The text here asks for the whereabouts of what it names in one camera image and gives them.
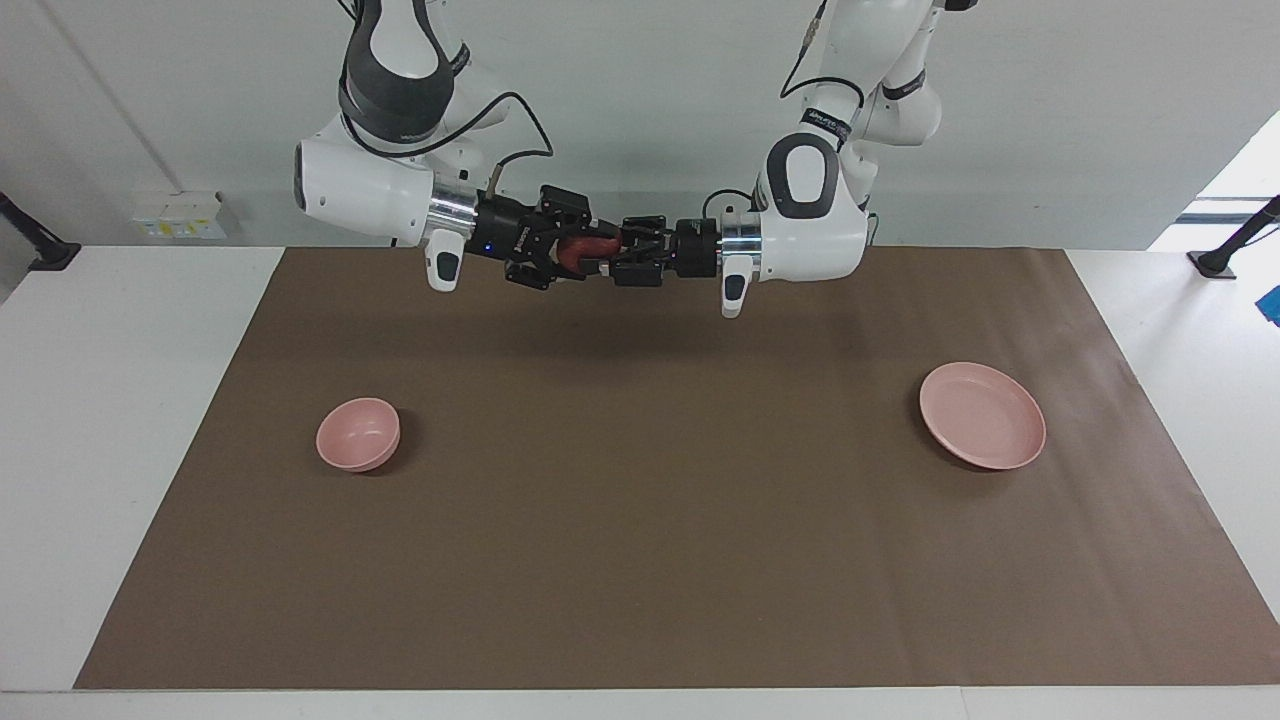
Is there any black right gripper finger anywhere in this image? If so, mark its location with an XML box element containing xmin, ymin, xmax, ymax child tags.
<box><xmin>505</xmin><ymin>255</ymin><xmax>613</xmax><ymax>293</ymax></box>
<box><xmin>535</xmin><ymin>185</ymin><xmax>599</xmax><ymax>239</ymax></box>

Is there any dark red apple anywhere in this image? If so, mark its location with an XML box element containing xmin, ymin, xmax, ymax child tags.
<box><xmin>555</xmin><ymin>230</ymin><xmax>623</xmax><ymax>276</ymax></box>

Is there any pink bowl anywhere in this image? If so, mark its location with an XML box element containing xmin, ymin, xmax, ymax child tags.
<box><xmin>316</xmin><ymin>397</ymin><xmax>402</xmax><ymax>473</ymax></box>

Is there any pink plate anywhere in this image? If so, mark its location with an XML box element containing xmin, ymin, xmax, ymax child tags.
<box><xmin>919</xmin><ymin>361</ymin><xmax>1047</xmax><ymax>470</ymax></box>

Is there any brown table mat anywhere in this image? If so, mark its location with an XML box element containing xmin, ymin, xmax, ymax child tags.
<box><xmin>73</xmin><ymin>245</ymin><xmax>1280</xmax><ymax>691</ymax></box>

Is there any black clamp stand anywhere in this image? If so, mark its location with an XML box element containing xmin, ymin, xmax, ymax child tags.
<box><xmin>0</xmin><ymin>190</ymin><xmax>81</xmax><ymax>271</ymax></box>
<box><xmin>1188</xmin><ymin>195</ymin><xmax>1280</xmax><ymax>279</ymax></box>

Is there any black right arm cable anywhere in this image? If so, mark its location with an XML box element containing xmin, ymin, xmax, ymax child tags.
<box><xmin>338</xmin><ymin>80</ymin><xmax>556</xmax><ymax>201</ymax></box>

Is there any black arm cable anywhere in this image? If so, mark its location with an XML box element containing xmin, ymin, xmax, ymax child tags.
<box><xmin>338</xmin><ymin>80</ymin><xmax>556</xmax><ymax>201</ymax></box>
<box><xmin>703</xmin><ymin>0</ymin><xmax>867</xmax><ymax>216</ymax></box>

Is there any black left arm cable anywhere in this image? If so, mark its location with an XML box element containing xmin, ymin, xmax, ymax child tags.
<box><xmin>703</xmin><ymin>0</ymin><xmax>867</xmax><ymax>216</ymax></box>

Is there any white wall power outlet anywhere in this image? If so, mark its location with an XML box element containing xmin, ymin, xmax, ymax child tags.
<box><xmin>133</xmin><ymin>190</ymin><xmax>229</xmax><ymax>241</ymax></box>

